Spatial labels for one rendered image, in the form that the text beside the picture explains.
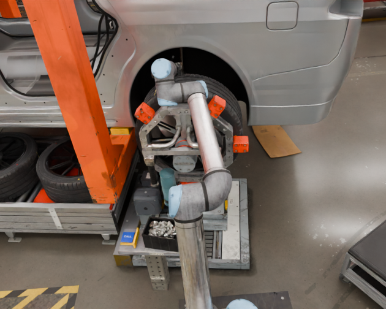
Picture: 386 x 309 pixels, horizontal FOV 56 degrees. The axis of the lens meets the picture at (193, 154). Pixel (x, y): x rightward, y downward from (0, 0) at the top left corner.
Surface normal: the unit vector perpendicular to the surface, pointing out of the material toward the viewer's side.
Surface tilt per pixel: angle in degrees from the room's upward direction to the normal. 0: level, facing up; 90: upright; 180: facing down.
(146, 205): 90
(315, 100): 91
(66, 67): 90
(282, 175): 0
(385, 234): 0
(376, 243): 0
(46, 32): 90
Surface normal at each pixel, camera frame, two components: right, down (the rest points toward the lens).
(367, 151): -0.07, -0.78
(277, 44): -0.09, 0.62
